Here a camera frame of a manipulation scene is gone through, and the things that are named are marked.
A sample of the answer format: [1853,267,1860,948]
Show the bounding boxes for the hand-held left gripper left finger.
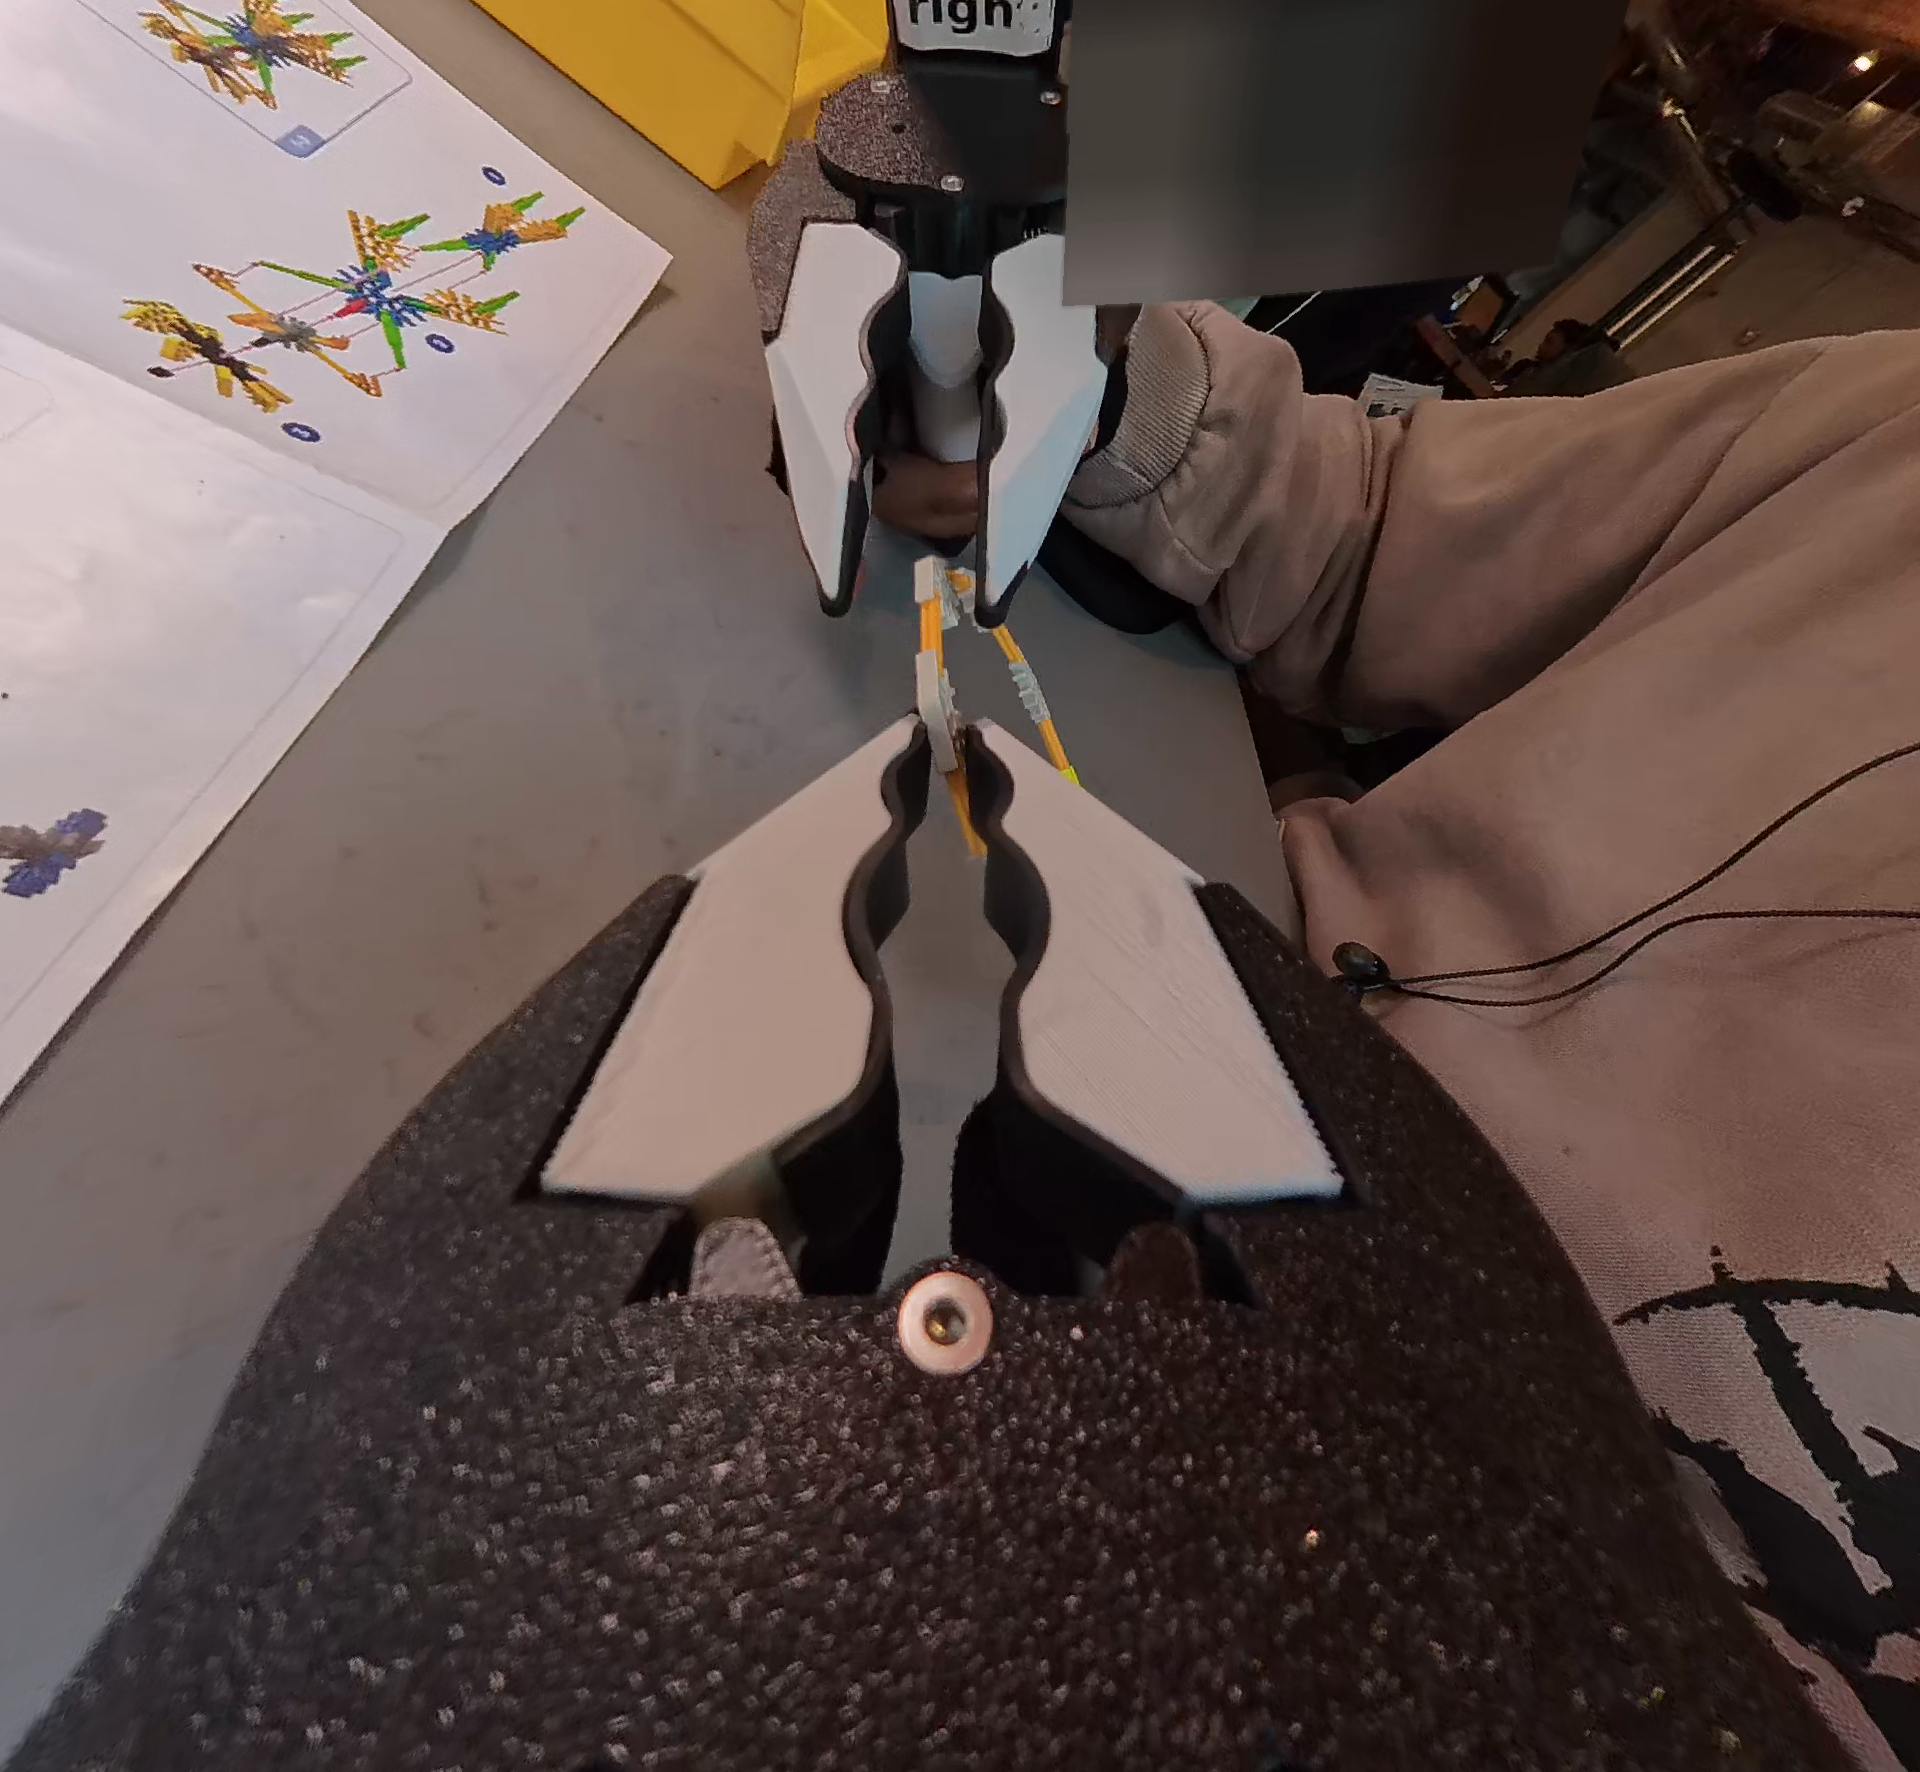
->
[541,716,932,1249]

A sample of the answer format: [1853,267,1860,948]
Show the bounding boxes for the grey desk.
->
[0,0,1323,1729]

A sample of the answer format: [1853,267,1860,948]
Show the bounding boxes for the person's right forearm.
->
[1066,302,1920,730]

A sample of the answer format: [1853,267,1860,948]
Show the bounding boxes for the printed instruction sheet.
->
[0,0,678,1099]

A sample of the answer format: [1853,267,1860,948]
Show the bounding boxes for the person in beige sweatshirt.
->
[1277,451,1920,1772]

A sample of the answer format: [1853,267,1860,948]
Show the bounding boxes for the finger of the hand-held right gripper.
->
[766,218,913,609]
[967,235,1113,619]

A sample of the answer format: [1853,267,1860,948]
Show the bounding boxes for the person's right hand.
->
[881,451,986,543]

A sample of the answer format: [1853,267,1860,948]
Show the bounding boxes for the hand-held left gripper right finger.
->
[967,716,1344,1249]

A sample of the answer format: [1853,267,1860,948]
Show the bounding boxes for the thin black cable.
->
[1336,737,1920,1010]

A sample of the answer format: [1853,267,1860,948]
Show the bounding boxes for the orange toy rod chain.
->
[910,557,1083,860]

